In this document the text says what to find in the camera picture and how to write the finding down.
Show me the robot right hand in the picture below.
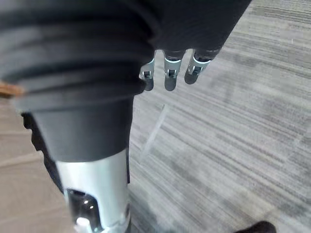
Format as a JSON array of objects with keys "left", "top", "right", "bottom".
[{"left": 0, "top": 0, "right": 253, "bottom": 233}]

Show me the brown wooden furniture piece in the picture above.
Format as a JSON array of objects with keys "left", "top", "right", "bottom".
[{"left": 0, "top": 81, "right": 25, "bottom": 98}]

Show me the robot dark foot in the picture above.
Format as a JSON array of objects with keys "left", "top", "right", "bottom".
[{"left": 251, "top": 219, "right": 277, "bottom": 233}]

